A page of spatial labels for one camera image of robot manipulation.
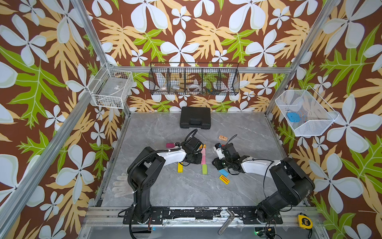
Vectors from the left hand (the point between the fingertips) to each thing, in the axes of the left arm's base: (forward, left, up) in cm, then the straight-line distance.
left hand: (200, 158), depth 94 cm
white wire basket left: (+28, +54, +33) cm, 69 cm away
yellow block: (-6, +13, 0) cm, 14 cm away
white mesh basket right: (+14, -59, +27) cm, 66 cm away
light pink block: (+4, -2, +1) cm, 5 cm away
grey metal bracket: (-35, -12, 0) cm, 37 cm away
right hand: (-2, -8, -1) cm, 8 cm away
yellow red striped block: (-14, -14, 0) cm, 19 cm away
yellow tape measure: (-35, -49, +2) cm, 60 cm away
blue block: (-10, -14, +1) cm, 17 cm away
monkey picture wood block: (+16, -16, 0) cm, 23 cm away
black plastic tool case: (+34, +3, +2) cm, 34 cm away
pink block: (-2, -2, 0) cm, 2 cm away
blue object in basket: (+13, -51, +25) cm, 59 cm away
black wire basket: (+42, +21, +31) cm, 56 cm away
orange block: (+10, -3, -1) cm, 10 cm away
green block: (-8, -2, 0) cm, 8 cm away
